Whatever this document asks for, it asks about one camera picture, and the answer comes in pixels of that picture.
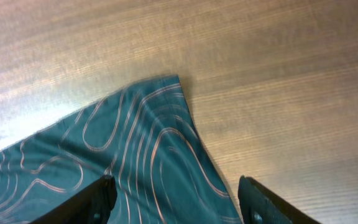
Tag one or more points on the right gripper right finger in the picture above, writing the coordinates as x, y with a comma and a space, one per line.
259, 205

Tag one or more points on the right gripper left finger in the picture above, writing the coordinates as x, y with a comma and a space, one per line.
92, 205

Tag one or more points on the black printed cycling jersey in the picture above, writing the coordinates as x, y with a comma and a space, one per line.
142, 135

